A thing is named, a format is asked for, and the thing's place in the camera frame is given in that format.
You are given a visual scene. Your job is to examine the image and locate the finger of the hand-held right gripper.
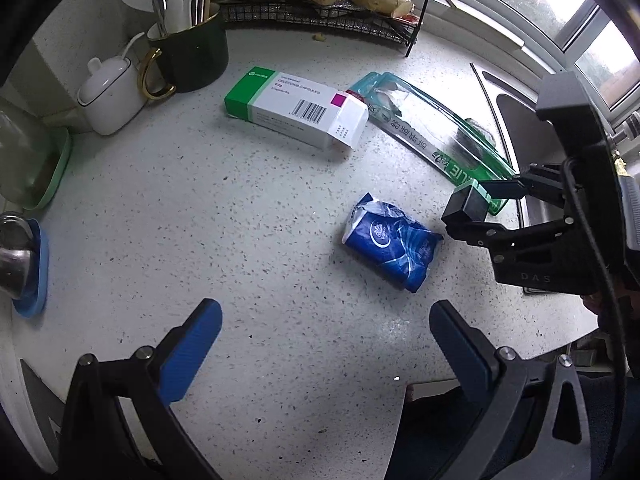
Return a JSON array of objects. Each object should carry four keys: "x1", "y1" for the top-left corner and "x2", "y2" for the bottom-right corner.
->
[
  {"x1": 441, "y1": 162, "x2": 568, "y2": 224},
  {"x1": 442, "y1": 217, "x2": 578, "y2": 262}
]

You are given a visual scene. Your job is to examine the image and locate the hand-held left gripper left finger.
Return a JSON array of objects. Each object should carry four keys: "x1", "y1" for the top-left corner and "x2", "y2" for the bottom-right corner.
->
[{"x1": 57, "y1": 298, "x2": 223, "y2": 480}]

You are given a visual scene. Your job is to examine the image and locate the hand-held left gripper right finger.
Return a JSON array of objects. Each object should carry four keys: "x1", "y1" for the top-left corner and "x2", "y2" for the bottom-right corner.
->
[{"x1": 385, "y1": 300, "x2": 621, "y2": 480}]

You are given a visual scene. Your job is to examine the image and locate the blue tissue packet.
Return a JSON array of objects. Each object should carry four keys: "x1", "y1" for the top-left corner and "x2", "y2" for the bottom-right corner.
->
[{"x1": 341, "y1": 191, "x2": 445, "y2": 294}]

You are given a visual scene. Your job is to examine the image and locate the green clear toothpaste package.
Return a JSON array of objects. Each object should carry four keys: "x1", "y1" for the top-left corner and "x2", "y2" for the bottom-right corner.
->
[{"x1": 347, "y1": 71, "x2": 518, "y2": 216}]

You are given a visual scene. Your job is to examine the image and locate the white green medicine box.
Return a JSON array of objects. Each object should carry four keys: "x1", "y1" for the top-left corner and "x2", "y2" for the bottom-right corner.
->
[{"x1": 223, "y1": 66, "x2": 370, "y2": 151}]

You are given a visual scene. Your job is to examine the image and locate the steel sink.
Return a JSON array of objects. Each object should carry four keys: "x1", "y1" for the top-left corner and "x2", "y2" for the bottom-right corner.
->
[{"x1": 470, "y1": 62, "x2": 566, "y2": 231}]

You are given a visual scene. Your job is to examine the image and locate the blue coaster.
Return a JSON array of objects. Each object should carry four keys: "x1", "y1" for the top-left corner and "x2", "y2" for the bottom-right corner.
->
[{"x1": 11, "y1": 218, "x2": 51, "y2": 318}]

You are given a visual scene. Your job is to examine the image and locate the green tray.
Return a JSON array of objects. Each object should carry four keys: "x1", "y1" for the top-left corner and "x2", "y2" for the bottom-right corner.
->
[{"x1": 22, "y1": 127, "x2": 73, "y2": 211}]

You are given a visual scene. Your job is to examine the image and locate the glass jar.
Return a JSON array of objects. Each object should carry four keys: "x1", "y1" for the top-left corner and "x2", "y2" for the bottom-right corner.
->
[{"x1": 0, "y1": 95, "x2": 58, "y2": 206}]

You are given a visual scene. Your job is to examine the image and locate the white sugar pot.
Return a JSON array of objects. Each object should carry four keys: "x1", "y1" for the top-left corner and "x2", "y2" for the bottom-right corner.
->
[{"x1": 76, "y1": 32, "x2": 147, "y2": 136}]

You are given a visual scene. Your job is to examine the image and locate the black cable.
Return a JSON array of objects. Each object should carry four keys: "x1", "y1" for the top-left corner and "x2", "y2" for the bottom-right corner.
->
[{"x1": 562, "y1": 157, "x2": 631, "y2": 411}]

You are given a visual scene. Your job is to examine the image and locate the window frame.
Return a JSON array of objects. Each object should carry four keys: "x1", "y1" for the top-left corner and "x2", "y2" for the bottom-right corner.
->
[{"x1": 425, "y1": 0, "x2": 640, "y2": 126}]

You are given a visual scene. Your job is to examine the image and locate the black wire rack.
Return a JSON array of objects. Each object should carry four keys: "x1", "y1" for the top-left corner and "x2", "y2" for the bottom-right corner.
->
[{"x1": 215, "y1": 0, "x2": 441, "y2": 58}]

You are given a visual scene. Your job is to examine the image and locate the dark green mug gold handle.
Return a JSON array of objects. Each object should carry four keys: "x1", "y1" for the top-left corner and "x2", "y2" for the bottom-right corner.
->
[{"x1": 137, "y1": 2, "x2": 230, "y2": 101}]

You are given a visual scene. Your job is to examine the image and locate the steel utensil handles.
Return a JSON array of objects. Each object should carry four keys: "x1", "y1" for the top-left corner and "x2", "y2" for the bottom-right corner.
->
[{"x1": 146, "y1": 0, "x2": 169, "y2": 38}]

